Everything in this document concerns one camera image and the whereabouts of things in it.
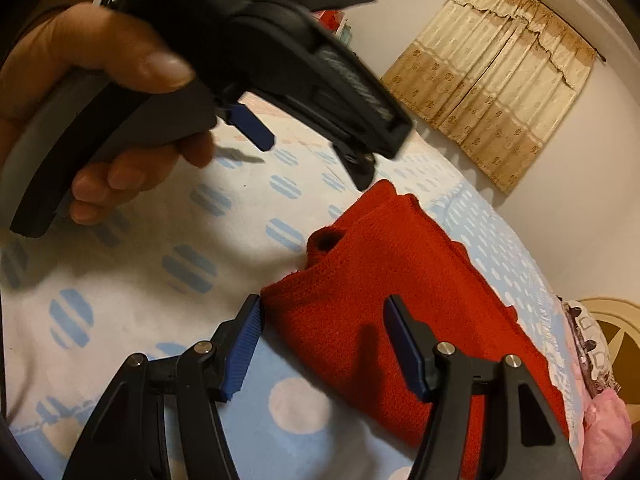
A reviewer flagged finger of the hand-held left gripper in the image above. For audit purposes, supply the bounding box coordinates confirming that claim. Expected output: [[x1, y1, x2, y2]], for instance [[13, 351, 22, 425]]
[[222, 101, 276, 152], [331, 137, 377, 192]]

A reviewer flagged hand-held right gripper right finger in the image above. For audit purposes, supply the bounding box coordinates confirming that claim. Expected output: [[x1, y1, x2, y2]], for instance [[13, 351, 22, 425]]
[[382, 295, 583, 480]]

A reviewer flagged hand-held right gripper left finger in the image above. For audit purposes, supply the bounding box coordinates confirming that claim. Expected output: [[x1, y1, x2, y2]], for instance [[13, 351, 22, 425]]
[[62, 294, 263, 480]]

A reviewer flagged red knitted sweater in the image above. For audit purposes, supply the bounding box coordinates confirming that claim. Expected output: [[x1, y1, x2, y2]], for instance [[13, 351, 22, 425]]
[[260, 179, 571, 480]]

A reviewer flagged person's left hand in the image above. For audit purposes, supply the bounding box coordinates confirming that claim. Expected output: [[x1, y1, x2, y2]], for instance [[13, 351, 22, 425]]
[[0, 2, 217, 226]]

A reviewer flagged blue dotted printed blanket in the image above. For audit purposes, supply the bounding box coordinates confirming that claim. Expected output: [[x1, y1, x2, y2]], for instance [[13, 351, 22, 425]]
[[0, 95, 596, 480]]

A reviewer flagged beige patterned curtain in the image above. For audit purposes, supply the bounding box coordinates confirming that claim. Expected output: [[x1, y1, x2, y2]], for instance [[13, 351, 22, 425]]
[[381, 0, 598, 195]]

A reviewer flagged patterned white pillow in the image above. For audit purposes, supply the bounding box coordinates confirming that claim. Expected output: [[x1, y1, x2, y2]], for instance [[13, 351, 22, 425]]
[[560, 300, 623, 398]]

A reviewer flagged pink quilt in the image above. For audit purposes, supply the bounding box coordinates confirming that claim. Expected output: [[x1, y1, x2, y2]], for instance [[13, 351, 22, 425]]
[[582, 387, 633, 480]]

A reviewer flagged cream round bed headboard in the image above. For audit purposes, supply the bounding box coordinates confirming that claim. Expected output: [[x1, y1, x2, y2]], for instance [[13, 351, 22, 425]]
[[575, 297, 640, 391]]

